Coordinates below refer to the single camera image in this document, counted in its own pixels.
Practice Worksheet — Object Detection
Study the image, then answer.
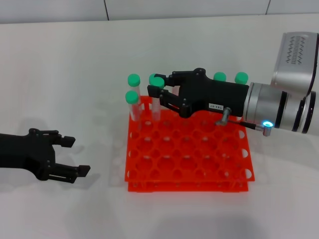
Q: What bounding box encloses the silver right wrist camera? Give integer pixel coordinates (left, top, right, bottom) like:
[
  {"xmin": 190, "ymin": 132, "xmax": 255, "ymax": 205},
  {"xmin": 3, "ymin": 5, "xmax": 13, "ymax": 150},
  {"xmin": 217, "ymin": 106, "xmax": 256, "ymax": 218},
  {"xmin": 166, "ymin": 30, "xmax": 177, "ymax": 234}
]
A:
[{"xmin": 271, "ymin": 31, "xmax": 319, "ymax": 97}]

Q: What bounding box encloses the orange plastic test tube rack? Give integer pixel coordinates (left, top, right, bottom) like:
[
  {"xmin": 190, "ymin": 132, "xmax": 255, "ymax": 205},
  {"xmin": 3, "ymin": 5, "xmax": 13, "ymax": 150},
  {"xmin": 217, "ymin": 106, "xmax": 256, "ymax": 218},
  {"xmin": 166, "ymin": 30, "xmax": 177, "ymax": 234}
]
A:
[{"xmin": 124, "ymin": 94, "xmax": 256, "ymax": 193}]

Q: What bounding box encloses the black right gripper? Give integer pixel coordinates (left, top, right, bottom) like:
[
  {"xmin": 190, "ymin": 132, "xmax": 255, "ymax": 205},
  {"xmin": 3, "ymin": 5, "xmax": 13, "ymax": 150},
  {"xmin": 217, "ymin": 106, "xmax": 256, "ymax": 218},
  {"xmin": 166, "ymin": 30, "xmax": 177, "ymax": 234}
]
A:
[{"xmin": 147, "ymin": 67, "xmax": 250, "ymax": 119}]

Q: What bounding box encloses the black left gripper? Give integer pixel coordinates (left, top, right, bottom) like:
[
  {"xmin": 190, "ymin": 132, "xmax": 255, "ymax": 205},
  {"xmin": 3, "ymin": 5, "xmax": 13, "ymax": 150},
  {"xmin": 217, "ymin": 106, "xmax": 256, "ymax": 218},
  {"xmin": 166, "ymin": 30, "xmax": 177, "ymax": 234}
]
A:
[{"xmin": 0, "ymin": 128, "xmax": 91, "ymax": 184}]

